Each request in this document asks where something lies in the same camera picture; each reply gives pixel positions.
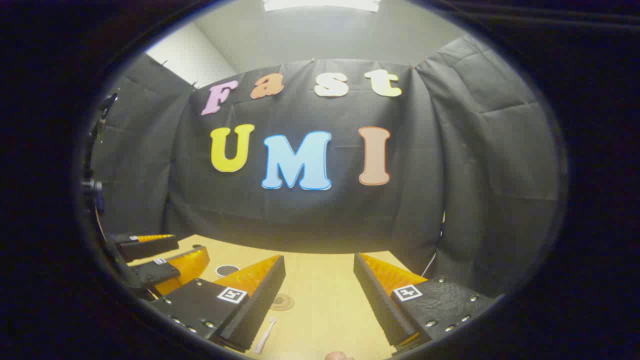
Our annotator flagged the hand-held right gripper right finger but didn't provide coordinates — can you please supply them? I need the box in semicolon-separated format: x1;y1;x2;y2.
353;252;497;356

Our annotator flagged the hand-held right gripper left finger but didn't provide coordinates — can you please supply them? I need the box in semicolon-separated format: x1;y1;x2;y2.
149;255;287;353

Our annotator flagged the round wooden coaster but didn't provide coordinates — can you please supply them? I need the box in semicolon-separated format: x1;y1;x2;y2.
270;294;296;312

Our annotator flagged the pink toothbrush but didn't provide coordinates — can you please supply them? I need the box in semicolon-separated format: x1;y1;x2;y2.
254;316;277;355

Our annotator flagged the wooden desktop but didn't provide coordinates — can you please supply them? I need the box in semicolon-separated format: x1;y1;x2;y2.
127;235;431;360

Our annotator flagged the black backdrop cloth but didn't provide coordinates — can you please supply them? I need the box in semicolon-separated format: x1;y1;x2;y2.
90;32;561;301

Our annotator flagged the ceiling light panel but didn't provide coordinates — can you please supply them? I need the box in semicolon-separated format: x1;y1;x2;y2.
262;0;382;14

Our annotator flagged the white cable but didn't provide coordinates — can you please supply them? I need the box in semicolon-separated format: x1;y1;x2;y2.
426;210;447;277

